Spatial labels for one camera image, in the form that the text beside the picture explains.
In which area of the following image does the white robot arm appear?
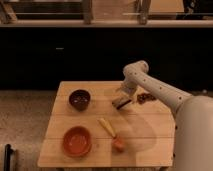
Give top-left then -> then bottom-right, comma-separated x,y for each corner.
121,60 -> 213,171

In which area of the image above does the dark brown bowl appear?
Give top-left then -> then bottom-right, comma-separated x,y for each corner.
69,89 -> 91,111

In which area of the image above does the red bowl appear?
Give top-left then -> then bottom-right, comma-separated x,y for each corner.
61,126 -> 92,157

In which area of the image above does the pile of brown nuts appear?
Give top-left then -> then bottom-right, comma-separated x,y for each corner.
137,93 -> 156,104

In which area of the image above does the black object at floor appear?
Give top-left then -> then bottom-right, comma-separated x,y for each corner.
3,144 -> 14,171

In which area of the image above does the orange spoon with wooden handle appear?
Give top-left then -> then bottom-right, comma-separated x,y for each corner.
99,118 -> 125,152

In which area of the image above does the wooden shelf rail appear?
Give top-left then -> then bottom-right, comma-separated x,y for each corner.
0,0 -> 213,28

